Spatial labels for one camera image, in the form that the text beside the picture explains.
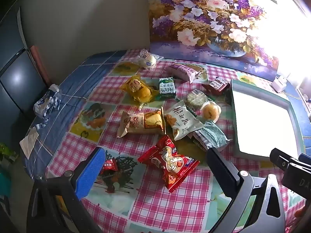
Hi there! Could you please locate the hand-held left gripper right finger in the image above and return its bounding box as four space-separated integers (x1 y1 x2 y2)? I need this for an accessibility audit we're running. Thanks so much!
206 148 286 233

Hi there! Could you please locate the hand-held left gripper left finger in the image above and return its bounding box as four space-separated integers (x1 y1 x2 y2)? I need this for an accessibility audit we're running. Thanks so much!
26 146 106 233

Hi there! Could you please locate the white tray with teal rim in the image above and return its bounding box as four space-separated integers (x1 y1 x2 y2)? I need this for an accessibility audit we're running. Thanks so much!
230 79 307 162

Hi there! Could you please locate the large red snack packet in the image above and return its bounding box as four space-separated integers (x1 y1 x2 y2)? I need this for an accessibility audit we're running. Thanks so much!
137 135 200 194

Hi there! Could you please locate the tan swiss roll packet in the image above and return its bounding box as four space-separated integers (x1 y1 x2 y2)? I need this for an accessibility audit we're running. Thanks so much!
117 107 167 138

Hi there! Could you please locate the clear packet with white bun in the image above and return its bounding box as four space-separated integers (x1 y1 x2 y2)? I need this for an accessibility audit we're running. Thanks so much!
138 49 164 69

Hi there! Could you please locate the small red candy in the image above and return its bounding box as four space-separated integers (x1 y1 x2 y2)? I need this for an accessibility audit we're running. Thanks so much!
100 158 119 175

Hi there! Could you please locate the teal snack packet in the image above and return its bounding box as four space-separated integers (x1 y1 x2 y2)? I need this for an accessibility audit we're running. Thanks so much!
192 121 231 151

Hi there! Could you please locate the white printed box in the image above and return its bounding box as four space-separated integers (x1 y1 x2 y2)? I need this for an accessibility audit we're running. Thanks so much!
298 80 311 113

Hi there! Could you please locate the clear packet with yellow bun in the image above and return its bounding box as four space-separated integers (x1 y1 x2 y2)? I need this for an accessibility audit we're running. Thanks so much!
200 101 221 122

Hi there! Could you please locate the white snack packet green print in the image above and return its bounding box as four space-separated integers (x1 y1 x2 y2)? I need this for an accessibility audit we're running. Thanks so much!
164 100 205 141

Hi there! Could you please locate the white paper tissue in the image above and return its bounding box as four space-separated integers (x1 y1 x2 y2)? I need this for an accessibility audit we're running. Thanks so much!
19 126 39 158

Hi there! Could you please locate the white charger plug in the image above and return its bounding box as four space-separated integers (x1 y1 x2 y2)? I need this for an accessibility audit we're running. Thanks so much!
271 75 289 93

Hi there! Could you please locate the pink checked printed tablecloth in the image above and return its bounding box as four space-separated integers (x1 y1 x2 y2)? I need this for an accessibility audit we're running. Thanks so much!
46 49 307 233

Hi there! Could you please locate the clear packet with green pastry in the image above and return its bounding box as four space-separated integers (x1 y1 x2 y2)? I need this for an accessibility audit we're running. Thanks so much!
186 90 211 112

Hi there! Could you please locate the blue and white tissue pack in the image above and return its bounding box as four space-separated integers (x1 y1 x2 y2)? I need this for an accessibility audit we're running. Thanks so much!
33 84 62 122

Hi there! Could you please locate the green crumpled bag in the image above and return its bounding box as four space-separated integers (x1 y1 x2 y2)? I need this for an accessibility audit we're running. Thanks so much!
0 143 18 162

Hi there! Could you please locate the small dark red snack packet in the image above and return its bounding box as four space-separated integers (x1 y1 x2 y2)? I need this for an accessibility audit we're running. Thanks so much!
202 77 230 95

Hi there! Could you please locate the blue plaid sheet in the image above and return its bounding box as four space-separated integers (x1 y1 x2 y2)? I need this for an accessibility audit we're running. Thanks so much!
21 50 311 182

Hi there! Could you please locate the yellow snack packet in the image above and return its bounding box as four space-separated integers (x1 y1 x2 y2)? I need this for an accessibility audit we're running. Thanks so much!
120 74 158 110

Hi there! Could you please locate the green and white snack packet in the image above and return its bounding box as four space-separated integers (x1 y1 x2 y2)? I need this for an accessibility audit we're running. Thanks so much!
158 78 177 99

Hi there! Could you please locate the purple snack packet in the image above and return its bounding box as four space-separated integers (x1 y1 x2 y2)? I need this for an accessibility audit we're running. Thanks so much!
165 63 200 83

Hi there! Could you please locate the dark monitor screen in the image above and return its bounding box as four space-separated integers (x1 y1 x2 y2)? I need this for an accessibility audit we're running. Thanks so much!
0 7 49 119

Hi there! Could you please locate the flower painting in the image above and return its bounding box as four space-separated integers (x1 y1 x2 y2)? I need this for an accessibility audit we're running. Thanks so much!
147 0 280 76

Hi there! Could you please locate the brown wooden post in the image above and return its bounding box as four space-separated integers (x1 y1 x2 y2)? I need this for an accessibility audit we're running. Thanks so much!
30 46 51 85

